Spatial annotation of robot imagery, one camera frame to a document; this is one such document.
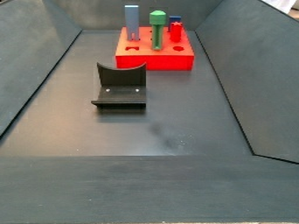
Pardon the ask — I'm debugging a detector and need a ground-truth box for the green hexagonal-head peg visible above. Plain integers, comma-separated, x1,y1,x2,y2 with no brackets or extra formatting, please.
149,10,165,51

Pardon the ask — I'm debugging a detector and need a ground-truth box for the red peg board block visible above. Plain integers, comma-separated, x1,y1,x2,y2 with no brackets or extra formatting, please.
114,27,193,70

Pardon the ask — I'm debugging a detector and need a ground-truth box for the black curved cradle stand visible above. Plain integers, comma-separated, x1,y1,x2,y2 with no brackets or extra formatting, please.
90,64,146,108

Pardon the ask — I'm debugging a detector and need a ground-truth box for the blue square peg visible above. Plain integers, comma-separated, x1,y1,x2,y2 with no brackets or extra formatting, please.
168,16,181,32

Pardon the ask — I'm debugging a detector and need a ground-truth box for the red star peg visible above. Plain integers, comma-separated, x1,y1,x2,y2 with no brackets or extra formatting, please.
170,22,182,42

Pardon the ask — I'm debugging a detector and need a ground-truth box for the grey-blue tall rectangular peg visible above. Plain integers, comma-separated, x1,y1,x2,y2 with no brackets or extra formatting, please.
125,5,138,41

